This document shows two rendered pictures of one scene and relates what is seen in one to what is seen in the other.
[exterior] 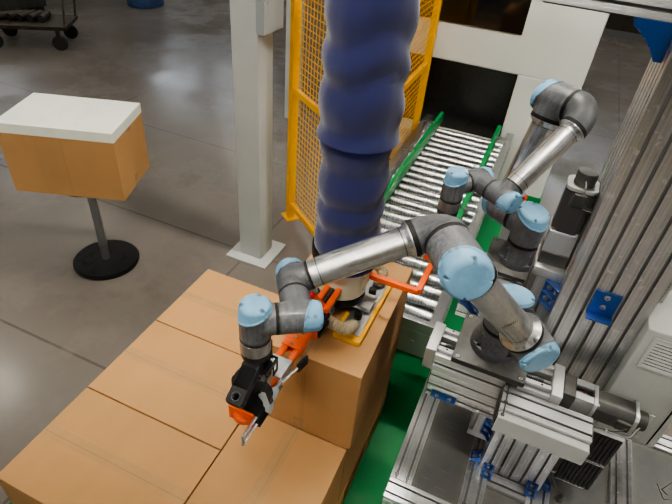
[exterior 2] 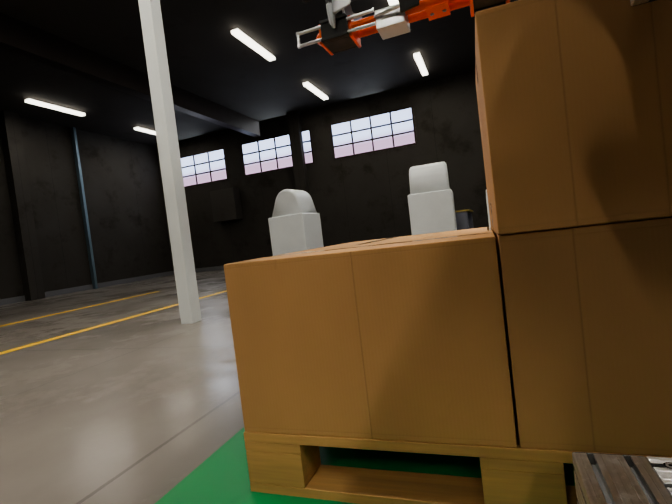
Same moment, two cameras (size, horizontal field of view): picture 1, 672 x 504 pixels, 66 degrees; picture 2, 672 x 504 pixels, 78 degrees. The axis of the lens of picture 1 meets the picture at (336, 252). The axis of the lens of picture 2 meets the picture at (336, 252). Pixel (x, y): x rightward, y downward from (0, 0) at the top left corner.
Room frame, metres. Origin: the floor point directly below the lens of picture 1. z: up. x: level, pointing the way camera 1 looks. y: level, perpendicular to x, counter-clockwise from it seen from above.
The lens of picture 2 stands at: (0.74, -0.87, 0.58)
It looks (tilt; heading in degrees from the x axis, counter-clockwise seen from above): 2 degrees down; 90
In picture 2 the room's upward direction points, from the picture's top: 7 degrees counter-clockwise
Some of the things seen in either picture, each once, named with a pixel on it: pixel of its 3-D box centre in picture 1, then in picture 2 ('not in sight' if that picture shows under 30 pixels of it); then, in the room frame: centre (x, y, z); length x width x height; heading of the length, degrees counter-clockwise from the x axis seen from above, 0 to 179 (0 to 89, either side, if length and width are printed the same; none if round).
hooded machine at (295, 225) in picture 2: not in sight; (296, 231); (0.04, 6.76, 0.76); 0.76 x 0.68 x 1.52; 157
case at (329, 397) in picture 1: (334, 336); (642, 116); (1.38, -0.03, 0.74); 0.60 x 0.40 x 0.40; 161
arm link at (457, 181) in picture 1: (454, 184); not in sight; (1.54, -0.38, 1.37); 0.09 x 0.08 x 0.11; 125
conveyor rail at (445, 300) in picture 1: (479, 216); not in sight; (2.73, -0.86, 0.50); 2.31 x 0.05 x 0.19; 160
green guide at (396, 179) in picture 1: (407, 155); not in sight; (3.27, -0.43, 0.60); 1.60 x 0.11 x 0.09; 160
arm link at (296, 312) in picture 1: (297, 311); not in sight; (0.87, 0.08, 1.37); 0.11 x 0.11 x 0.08; 14
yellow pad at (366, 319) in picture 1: (365, 305); not in sight; (1.34, -0.12, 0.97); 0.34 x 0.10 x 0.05; 159
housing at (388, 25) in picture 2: (276, 370); (392, 21); (0.94, 0.13, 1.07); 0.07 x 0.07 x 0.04; 69
